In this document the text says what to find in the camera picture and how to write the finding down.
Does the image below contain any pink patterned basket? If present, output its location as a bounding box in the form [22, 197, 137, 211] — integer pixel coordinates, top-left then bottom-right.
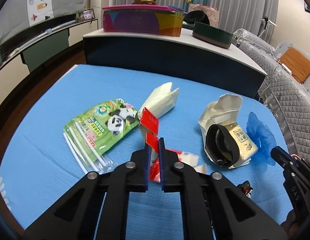
[189, 4, 219, 28]

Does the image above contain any black strap band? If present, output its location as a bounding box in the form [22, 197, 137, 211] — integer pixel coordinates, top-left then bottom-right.
[204, 124, 240, 168]

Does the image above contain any phone holder stand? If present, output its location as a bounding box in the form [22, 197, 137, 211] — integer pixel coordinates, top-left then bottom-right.
[259, 16, 277, 38]

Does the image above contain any clear pack of straws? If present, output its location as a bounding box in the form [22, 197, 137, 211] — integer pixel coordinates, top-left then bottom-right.
[63, 118, 114, 174]

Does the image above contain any orange cushion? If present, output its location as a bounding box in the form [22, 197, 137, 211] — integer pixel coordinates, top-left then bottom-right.
[279, 47, 310, 83]

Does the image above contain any cream crumpled tissue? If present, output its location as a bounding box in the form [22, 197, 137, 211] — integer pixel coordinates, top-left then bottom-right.
[138, 82, 179, 119]

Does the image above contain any dark green round tin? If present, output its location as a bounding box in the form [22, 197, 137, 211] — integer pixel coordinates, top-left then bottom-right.
[192, 22, 233, 49]

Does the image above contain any grey quilted sofa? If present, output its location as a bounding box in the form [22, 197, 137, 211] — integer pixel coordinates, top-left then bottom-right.
[233, 29, 310, 162]

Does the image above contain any colourful rectangular box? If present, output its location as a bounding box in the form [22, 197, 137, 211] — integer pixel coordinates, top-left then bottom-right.
[103, 4, 184, 37]

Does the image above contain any cream tissue pack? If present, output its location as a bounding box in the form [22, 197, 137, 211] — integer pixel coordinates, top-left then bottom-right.
[226, 122, 258, 166]

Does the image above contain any tv cabinet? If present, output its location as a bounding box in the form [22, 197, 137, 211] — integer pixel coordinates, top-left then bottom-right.
[0, 19, 99, 105]

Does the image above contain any white paper bag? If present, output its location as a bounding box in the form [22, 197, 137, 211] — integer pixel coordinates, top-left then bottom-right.
[198, 94, 250, 169]

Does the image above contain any brown teapot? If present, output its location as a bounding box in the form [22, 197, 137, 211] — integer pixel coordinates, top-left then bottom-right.
[133, 0, 157, 5]

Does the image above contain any small photo frame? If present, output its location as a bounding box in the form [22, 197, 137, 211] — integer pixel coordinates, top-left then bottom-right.
[81, 9, 95, 20]

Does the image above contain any red snack wrapper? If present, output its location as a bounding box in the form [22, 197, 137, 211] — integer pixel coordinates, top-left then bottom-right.
[138, 107, 207, 182]

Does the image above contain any white top coffee table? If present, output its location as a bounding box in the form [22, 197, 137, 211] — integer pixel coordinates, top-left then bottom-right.
[83, 29, 267, 98]

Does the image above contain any small dark candy wrapper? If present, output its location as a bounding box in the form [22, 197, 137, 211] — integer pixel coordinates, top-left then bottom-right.
[237, 180, 253, 198]

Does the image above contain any blue plastic shoe cover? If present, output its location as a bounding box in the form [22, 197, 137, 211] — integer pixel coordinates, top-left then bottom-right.
[246, 112, 277, 166]

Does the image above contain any black bowl hat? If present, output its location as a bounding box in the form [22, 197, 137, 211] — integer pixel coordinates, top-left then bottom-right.
[184, 10, 210, 25]

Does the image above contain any grey covered television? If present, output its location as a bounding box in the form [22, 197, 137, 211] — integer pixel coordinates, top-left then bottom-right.
[0, 0, 84, 43]

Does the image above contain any green panda snack bag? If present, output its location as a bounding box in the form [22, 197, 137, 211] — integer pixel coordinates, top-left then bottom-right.
[67, 99, 140, 155]

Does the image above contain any white charger cable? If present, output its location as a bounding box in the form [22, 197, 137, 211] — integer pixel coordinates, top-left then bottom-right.
[257, 49, 294, 103]

